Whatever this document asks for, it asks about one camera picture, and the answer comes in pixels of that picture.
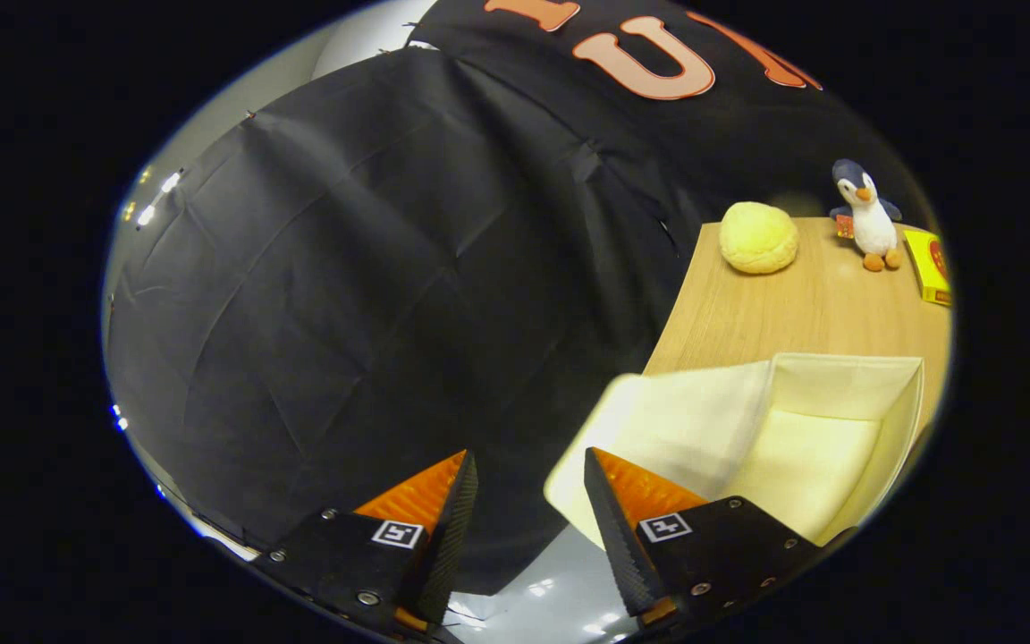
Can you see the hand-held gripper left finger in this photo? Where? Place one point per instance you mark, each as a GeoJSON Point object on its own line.
{"type": "Point", "coordinates": [452, 528]}

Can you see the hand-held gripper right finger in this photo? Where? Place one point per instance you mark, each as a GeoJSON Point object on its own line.
{"type": "Point", "coordinates": [622, 546]}

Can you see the cream fabric storage box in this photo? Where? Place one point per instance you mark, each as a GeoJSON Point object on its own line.
{"type": "Point", "coordinates": [801, 465]}

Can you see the yellow flat box red label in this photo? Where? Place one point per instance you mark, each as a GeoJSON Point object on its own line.
{"type": "Point", "coordinates": [928, 264]}

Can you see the yellow plush bun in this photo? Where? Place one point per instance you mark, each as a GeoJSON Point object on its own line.
{"type": "Point", "coordinates": [758, 237]}

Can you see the plush penguin toy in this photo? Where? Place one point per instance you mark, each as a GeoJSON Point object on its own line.
{"type": "Point", "coordinates": [873, 228]}

